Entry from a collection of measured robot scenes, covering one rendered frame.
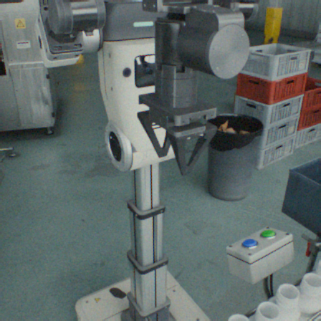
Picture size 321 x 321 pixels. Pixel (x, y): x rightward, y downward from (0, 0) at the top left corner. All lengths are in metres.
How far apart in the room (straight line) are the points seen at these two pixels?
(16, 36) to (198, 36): 3.64
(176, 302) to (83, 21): 1.38
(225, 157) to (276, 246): 1.90
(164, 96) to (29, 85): 3.65
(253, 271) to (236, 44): 0.52
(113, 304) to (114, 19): 1.31
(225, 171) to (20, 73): 2.48
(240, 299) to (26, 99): 3.09
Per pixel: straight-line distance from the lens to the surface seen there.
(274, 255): 0.81
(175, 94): 0.43
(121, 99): 0.92
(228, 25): 0.37
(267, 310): 0.64
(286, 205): 1.57
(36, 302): 2.21
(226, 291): 2.18
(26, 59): 3.99
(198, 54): 0.37
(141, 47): 0.90
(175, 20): 0.42
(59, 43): 0.87
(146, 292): 1.41
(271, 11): 10.88
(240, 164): 2.70
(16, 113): 4.18
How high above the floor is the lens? 1.63
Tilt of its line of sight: 28 degrees down
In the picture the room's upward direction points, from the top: straight up
